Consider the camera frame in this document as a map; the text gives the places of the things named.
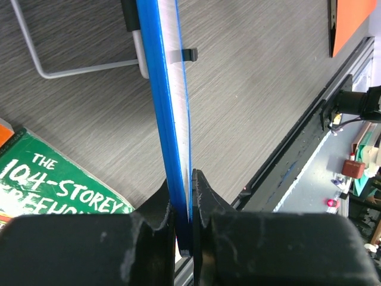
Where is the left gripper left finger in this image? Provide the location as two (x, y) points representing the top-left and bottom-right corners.
(1, 184), (175, 285)

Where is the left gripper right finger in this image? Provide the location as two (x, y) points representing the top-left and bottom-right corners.
(192, 170), (378, 285)

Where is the blue framed whiteboard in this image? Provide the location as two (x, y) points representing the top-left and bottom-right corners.
(11, 1), (198, 257)

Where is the green treehouse book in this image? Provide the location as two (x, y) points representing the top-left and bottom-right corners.
(1, 128), (134, 228)

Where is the red box in background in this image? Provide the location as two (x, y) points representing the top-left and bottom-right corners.
(341, 160), (366, 179)

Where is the orange treehouse book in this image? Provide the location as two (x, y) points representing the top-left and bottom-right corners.
(0, 118), (14, 147)

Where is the orange clipboard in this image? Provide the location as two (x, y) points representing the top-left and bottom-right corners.
(328, 0), (377, 58)

